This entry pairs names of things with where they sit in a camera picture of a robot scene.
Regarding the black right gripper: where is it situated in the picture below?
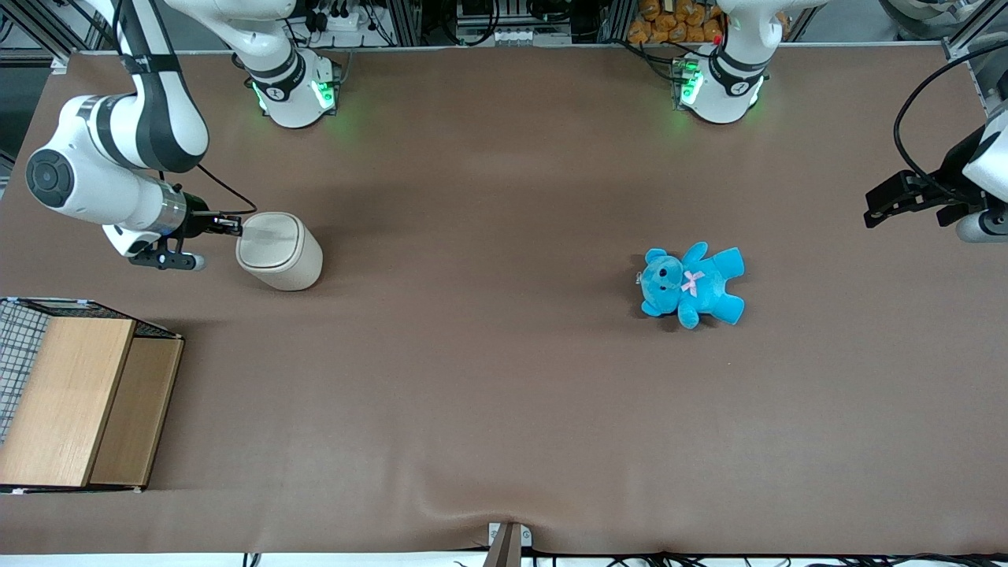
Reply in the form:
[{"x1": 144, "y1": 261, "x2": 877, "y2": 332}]
[{"x1": 183, "y1": 202, "x2": 244, "y2": 240}]

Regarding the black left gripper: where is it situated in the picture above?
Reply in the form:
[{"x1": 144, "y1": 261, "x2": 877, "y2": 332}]
[{"x1": 863, "y1": 170, "x2": 987, "y2": 230}]

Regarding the beige lidded trash can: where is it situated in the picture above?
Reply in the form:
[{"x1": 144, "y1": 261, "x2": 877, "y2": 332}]
[{"x1": 235, "y1": 211, "x2": 324, "y2": 292}]

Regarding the blue teddy bear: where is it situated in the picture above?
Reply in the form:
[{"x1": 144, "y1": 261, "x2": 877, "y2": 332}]
[{"x1": 636, "y1": 241, "x2": 746, "y2": 330}]

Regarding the white power strip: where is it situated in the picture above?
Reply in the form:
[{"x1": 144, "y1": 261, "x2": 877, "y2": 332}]
[{"x1": 295, "y1": 0, "x2": 384, "y2": 34}]

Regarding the orange snack bag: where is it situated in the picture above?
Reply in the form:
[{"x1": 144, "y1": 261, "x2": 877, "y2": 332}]
[{"x1": 628, "y1": 0, "x2": 725, "y2": 46}]

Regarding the brown table mat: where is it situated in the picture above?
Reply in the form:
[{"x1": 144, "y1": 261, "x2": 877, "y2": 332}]
[{"x1": 0, "y1": 43, "x2": 1008, "y2": 556}]

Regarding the white terminal block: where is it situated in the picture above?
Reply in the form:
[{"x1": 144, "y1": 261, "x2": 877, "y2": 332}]
[{"x1": 487, "y1": 27, "x2": 573, "y2": 47}]

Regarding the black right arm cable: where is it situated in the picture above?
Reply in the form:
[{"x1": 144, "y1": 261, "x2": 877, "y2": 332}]
[{"x1": 193, "y1": 161, "x2": 258, "y2": 217}]

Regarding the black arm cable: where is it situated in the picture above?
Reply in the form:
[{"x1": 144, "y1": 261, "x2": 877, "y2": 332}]
[
  {"x1": 193, "y1": 161, "x2": 258, "y2": 217},
  {"x1": 894, "y1": 41, "x2": 1008, "y2": 198}
]

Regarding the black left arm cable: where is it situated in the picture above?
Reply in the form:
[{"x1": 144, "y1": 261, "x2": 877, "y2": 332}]
[{"x1": 894, "y1": 41, "x2": 1008, "y2": 198}]

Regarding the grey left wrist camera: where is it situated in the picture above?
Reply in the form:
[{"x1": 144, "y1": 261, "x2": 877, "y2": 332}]
[{"x1": 955, "y1": 209, "x2": 1008, "y2": 244}]

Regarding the aluminium frame profile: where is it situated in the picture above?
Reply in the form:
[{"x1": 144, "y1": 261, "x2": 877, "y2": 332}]
[
  {"x1": 0, "y1": 0, "x2": 119, "y2": 70},
  {"x1": 941, "y1": 0, "x2": 1008, "y2": 62}
]

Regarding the wooden shelf with wire frame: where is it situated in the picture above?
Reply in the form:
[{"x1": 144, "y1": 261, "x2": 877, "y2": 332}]
[{"x1": 0, "y1": 297, "x2": 186, "y2": 495}]

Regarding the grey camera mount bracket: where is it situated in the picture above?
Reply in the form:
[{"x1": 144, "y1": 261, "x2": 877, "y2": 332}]
[{"x1": 487, "y1": 521, "x2": 533, "y2": 567}]

